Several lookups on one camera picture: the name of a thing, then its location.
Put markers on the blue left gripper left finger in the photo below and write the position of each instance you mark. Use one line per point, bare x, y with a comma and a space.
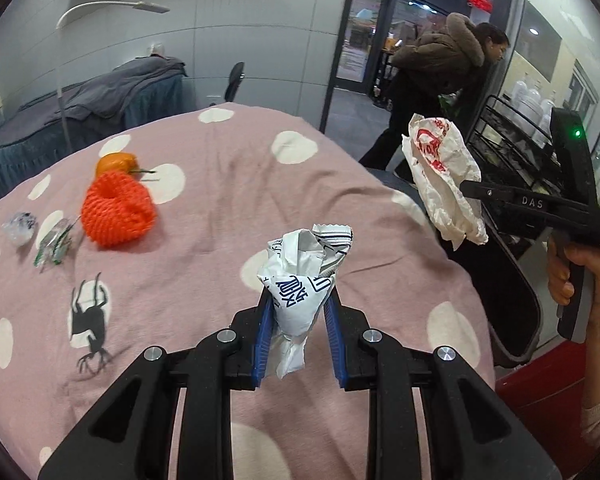
262, 342

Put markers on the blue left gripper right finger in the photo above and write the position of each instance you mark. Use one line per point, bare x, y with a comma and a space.
335, 337

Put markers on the printed wrapper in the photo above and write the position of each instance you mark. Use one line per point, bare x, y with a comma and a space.
300, 274

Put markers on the paper food bag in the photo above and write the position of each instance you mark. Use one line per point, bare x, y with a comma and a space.
439, 162

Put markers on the brown trash bin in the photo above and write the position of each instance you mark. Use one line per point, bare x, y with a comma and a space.
512, 308

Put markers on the right hand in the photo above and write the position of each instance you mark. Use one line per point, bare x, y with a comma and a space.
568, 266

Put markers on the pink polka dot bedspread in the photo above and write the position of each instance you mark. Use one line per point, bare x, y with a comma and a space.
225, 183

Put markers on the orange foam fruit net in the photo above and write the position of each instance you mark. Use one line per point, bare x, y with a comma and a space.
117, 209

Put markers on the person in dark coat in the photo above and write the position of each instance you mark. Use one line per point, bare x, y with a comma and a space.
455, 58

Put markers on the orange tangerine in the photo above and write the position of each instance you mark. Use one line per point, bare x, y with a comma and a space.
123, 162

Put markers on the green foil wrapper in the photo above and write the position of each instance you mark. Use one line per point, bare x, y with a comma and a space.
55, 244

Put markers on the black office chair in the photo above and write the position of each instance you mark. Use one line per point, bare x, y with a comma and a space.
237, 75

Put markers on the clear plastic wrapper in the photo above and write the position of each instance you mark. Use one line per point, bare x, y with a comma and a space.
19, 229

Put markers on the white floor lamp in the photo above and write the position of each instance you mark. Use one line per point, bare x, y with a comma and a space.
84, 36

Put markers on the black wire rack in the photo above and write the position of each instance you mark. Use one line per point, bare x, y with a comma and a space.
501, 141

